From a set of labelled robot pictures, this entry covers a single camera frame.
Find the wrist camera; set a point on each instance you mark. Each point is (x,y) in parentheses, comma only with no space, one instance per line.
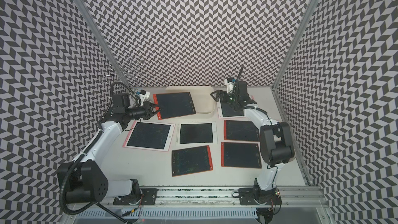
(143,95)
(230,84)

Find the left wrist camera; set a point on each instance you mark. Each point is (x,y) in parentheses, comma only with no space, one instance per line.
(143,95)

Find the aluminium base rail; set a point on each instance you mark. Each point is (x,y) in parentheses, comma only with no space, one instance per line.
(194,203)

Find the pink writing tablet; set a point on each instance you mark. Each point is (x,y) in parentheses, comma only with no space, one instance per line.
(153,136)
(226,111)

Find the chrome wire stand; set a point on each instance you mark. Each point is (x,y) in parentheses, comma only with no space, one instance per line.
(133,73)

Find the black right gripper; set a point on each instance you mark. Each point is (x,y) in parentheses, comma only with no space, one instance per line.
(218,93)

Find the white plastic storage box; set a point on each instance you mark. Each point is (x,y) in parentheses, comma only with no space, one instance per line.
(203,102)

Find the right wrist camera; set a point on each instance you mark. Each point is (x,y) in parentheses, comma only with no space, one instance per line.
(230,84)

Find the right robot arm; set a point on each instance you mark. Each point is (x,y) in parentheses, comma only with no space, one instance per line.
(276,143)

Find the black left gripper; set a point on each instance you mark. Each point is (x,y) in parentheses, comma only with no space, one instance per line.
(147,106)

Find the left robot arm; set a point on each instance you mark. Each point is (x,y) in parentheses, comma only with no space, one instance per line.
(82,182)

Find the red writing tablet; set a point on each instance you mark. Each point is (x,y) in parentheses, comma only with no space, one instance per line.
(191,160)
(240,155)
(172,105)

